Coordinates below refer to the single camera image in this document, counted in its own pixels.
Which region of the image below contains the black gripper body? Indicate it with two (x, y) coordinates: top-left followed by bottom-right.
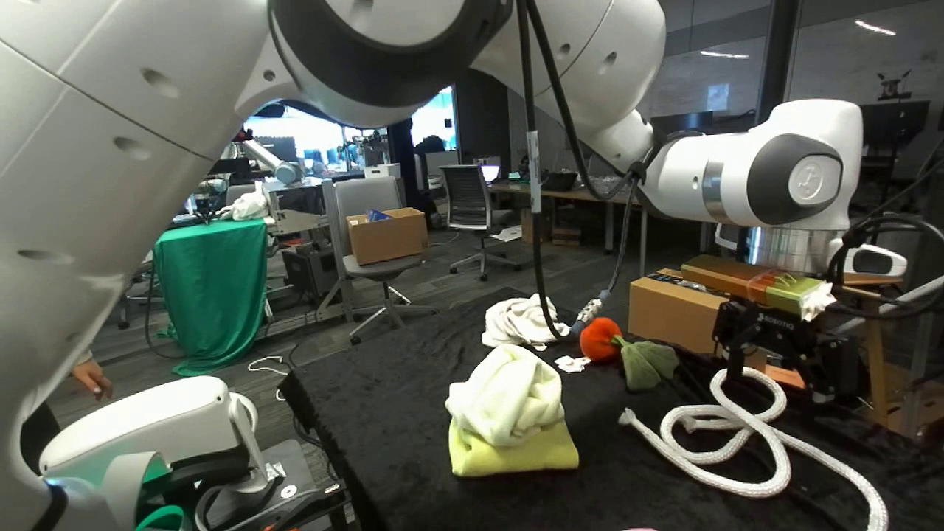
(718, 299), (837, 363)

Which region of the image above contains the thick white rope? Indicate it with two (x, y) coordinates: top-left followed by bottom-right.
(617, 366), (895, 531)

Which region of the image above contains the red radish plush toy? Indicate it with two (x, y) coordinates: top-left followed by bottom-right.
(556, 315), (684, 395)

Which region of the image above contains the white terry towel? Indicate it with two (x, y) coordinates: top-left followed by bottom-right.
(480, 292), (573, 355)

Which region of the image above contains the pale cream microfibre cloth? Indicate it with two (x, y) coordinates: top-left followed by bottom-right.
(443, 344), (570, 453)

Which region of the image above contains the cardboard box with black tape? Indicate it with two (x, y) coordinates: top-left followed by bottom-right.
(625, 265), (735, 360)

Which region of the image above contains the bright yellow microfibre cloth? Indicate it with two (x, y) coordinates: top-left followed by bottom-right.
(446, 416), (585, 482)

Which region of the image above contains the black vertical pole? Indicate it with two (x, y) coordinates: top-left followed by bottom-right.
(761, 0), (806, 106)

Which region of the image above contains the black office chair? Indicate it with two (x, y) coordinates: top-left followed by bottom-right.
(438, 161), (526, 283)

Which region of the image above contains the black velvet tablecloth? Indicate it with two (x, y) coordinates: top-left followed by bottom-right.
(278, 292), (944, 531)

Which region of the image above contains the grey office chair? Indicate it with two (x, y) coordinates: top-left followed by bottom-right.
(320, 175), (424, 344)

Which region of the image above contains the small plain cardboard box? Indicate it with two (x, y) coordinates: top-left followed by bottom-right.
(346, 205), (432, 268)

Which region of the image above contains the draped green cloth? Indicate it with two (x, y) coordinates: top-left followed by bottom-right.
(150, 217), (271, 377)

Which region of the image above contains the wrist camera with brown mount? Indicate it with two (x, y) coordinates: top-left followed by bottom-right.
(679, 254), (837, 323)

